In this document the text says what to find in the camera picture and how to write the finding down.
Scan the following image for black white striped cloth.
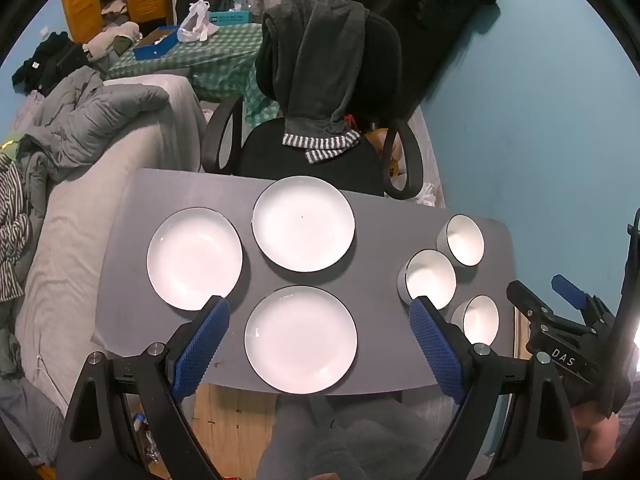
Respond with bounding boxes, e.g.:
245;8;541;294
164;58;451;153
0;152;33;303

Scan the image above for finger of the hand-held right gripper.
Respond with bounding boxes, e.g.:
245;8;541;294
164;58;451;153
506;280;586;336
551;273;616;327

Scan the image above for black clothes pile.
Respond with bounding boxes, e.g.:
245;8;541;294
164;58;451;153
11;31;93;96

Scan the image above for green checkered tablecloth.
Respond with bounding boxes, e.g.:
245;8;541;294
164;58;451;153
102;22;281;126

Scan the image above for black office chair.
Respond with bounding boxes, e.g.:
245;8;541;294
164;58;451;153
201;7;425;200

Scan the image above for white crumpled cloth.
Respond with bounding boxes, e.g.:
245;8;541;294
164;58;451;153
395;172;443;208

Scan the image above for white bowl black rim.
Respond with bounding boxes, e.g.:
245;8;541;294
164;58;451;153
450;294;501;347
436;214;486;267
397;249;458;312

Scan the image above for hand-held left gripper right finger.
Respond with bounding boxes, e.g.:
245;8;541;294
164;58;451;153
407;296;583;480

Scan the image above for blue box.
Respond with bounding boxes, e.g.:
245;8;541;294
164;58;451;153
132;25;181;61

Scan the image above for black jacket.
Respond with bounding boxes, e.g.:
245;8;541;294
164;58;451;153
332;0;500;121

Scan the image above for beige clothes pile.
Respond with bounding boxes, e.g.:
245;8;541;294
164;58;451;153
82;20;143;61

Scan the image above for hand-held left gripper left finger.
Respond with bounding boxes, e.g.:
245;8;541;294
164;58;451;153
56;296;232;480

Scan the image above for grey puffer duvet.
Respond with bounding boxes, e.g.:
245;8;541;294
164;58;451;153
20;67;171;221

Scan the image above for white plastic bag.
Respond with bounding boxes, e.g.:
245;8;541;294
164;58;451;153
176;0;221;43

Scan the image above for light grey sofa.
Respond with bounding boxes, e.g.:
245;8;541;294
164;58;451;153
15;74;208;411

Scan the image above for grey crumpled cloth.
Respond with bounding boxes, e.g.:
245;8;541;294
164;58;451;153
0;325;66;466

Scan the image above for person's right hand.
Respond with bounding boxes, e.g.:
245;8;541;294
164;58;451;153
572;402;623;471

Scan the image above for white plate black rim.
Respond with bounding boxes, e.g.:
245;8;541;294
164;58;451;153
251;175;357;274
244;285;359;395
146;207;244;312

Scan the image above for teal box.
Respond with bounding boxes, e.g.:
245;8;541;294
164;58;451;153
207;9;253;26

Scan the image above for orange yellow bag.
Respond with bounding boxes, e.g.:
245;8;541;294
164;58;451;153
367;127;408;178

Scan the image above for dark grey hoodie striped cuffs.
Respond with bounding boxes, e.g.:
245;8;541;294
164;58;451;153
261;0;368;165

